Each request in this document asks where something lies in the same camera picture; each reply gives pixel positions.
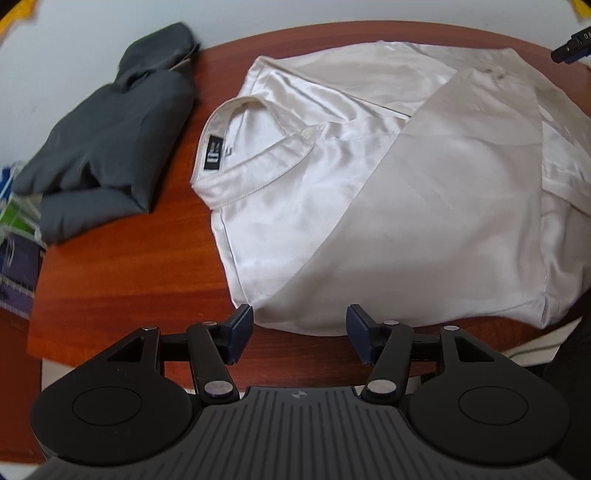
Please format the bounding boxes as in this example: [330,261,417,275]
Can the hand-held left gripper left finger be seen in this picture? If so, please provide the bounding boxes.
[105,304,254,401]

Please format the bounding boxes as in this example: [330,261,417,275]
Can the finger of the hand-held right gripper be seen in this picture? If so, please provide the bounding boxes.
[551,28,591,64]

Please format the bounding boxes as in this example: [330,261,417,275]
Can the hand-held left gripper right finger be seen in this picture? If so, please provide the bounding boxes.
[346,304,491,403]

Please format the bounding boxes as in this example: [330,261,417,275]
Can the white satin shirt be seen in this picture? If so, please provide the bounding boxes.
[190,41,591,337]

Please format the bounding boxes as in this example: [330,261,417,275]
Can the white green-striped cloth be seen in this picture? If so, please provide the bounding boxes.
[505,323,583,367]

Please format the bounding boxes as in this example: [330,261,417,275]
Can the person's dark clothing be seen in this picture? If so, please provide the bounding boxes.
[542,318,591,480]

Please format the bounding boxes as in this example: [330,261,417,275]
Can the blue green patterned bags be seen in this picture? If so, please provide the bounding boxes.
[0,161,47,319]

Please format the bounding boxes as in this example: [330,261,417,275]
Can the dark grey folded garment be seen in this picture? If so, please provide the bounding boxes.
[11,22,201,245]

